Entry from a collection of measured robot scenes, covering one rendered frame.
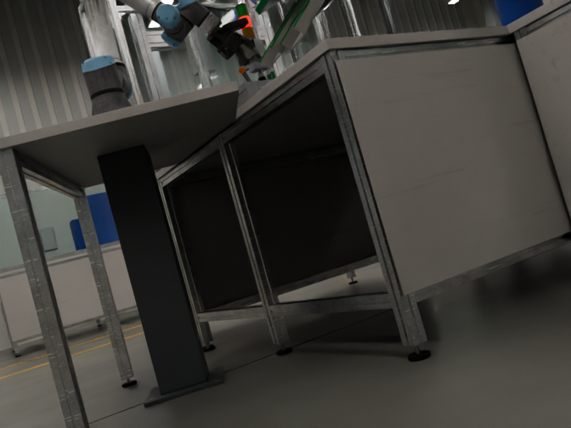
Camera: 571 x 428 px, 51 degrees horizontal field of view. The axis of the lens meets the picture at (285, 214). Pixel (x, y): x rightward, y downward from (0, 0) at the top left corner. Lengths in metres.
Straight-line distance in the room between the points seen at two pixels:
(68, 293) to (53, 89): 4.60
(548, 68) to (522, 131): 0.20
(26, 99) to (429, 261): 9.45
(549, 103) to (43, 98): 9.35
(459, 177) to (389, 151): 0.25
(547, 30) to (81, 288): 5.91
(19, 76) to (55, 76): 0.54
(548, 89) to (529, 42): 0.16
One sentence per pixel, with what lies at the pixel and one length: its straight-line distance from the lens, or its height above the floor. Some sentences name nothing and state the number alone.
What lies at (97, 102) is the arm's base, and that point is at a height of 1.02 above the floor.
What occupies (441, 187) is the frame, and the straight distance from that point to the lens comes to 1.70.
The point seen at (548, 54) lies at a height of 0.71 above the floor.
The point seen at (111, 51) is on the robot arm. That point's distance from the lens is 2.36.
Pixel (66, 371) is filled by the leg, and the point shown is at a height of 0.21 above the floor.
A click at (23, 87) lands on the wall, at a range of 10.72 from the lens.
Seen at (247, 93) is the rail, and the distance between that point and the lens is 2.12.
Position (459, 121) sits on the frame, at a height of 0.58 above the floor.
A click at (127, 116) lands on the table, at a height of 0.83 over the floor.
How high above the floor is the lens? 0.38
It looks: 3 degrees up
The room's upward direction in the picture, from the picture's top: 16 degrees counter-clockwise
